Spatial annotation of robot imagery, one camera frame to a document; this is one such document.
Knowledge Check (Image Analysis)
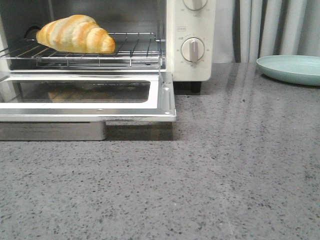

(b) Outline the glass oven door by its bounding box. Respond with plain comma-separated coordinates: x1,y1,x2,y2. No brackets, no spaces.
0,71,176,141

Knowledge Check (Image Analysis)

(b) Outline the golden striped bread roll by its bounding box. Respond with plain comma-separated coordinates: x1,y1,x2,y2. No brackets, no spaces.
36,14,116,54

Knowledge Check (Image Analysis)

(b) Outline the black right oven foot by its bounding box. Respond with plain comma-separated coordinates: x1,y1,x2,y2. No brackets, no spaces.
190,81,202,94

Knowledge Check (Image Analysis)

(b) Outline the lower oven timer knob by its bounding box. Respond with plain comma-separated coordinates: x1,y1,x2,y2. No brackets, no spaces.
181,37,205,63

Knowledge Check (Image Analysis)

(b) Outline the white Toshiba toaster oven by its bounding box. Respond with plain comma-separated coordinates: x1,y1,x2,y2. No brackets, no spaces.
0,0,217,83

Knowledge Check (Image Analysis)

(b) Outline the upper oven control knob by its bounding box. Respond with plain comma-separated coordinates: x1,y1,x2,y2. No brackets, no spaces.
183,0,207,11

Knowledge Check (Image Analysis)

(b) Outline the grey white curtain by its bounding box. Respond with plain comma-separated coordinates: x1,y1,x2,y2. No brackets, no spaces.
213,0,320,63

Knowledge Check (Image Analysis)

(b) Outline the light teal plate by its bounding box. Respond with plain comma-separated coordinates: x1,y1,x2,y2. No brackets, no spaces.
256,55,320,87

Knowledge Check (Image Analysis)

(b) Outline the metal wire oven rack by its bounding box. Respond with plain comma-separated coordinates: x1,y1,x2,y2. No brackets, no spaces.
0,32,166,70

